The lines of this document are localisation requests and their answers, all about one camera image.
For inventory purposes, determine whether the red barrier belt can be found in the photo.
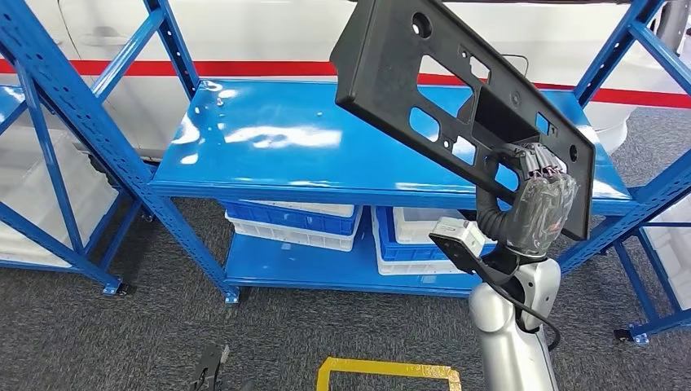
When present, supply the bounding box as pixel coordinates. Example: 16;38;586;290
0;58;691;111

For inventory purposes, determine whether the black plastic bracket part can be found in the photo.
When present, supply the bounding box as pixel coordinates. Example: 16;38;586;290
329;0;596;242

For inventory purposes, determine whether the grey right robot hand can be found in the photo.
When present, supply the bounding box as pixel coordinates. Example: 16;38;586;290
474;142;579;257

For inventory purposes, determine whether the blue plastic crate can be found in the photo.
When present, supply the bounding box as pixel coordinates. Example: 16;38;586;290
373;206;498;263
222;200;363;237

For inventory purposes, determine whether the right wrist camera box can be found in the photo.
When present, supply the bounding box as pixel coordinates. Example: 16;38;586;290
429;217;519;287

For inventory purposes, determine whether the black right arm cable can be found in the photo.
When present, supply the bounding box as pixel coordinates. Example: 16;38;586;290
480;270;562;352

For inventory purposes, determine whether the white plastic crate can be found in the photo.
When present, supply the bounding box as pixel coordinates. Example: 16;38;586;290
253;200;358;218
0;126;120;217
225;213;363;253
371;210;471;276
393;206;465;245
642;196;691;311
0;204;103;270

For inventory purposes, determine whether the yellow floor tape square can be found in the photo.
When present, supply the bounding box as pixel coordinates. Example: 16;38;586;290
315;356;463;391

